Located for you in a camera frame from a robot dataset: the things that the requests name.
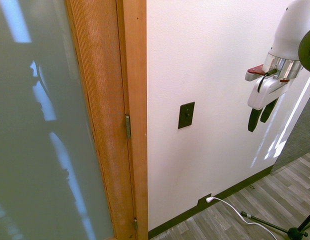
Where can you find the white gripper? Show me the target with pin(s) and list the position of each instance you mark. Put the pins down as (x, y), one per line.
(264, 92)

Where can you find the dark baseboard strip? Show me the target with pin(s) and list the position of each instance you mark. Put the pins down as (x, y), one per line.
(210, 201)

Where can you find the metal door hinge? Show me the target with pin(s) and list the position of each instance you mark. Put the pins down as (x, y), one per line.
(128, 126)
(135, 223)

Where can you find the wooden door with frosted glass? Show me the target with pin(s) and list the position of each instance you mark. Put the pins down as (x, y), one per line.
(52, 130)

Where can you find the grey and red wrist camera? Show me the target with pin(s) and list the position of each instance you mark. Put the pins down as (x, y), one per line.
(255, 72)

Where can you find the dark light switch plate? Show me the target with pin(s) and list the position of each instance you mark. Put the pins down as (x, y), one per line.
(186, 115)

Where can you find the dark wall outlet plate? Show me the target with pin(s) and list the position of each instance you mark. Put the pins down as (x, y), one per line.
(204, 198)

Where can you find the black camera tripod stand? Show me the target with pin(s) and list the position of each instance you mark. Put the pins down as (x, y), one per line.
(285, 226)

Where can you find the wooden door frame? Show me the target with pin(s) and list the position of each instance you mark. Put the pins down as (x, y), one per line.
(137, 100)

